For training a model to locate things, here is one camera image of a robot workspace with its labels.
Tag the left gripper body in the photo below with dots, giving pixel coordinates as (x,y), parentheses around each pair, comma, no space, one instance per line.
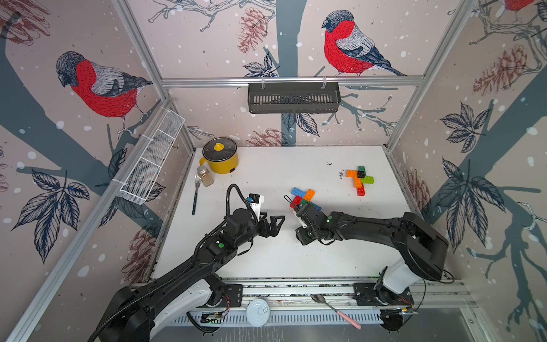
(262,229)

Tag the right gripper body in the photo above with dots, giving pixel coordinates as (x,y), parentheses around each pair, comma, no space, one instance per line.
(307,234)

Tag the red lego brick back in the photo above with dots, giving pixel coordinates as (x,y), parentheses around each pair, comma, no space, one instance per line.
(295,203)

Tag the red lego brick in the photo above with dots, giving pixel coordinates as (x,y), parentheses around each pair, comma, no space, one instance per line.
(295,203)
(361,191)

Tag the lime green lego brick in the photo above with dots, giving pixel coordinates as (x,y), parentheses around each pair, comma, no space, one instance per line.
(368,180)

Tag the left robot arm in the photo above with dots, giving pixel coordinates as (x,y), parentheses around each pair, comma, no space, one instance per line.
(140,314)

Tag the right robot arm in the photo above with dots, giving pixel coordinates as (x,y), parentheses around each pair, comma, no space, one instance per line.
(422,249)

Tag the small glass jar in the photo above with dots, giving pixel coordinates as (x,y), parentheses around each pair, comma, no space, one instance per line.
(205,176)

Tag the yellow pot with lid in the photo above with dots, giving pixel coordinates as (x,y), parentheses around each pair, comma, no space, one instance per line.
(221,155)

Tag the white round lid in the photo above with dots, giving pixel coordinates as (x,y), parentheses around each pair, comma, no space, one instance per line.
(258,313)

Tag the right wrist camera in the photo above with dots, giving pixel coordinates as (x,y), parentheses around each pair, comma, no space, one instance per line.
(303,224)

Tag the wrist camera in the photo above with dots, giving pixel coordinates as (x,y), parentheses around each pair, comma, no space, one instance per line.
(255,201)
(303,224)

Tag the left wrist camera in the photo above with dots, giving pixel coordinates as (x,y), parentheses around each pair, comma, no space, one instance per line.
(255,201)

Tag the pink handled spoon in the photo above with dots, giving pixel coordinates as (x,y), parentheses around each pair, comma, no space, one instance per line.
(320,299)

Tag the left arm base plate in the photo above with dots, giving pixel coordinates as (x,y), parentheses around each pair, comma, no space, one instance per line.
(229,295)

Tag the teal handled spoon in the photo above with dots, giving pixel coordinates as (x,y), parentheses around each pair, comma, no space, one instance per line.
(198,182)

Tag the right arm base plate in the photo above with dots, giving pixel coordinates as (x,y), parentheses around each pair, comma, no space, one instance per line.
(369,294)

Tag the black wire shelf basket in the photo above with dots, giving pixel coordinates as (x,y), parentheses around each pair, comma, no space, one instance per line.
(311,98)

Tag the white wire wall basket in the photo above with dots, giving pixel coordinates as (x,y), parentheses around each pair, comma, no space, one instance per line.
(157,143)

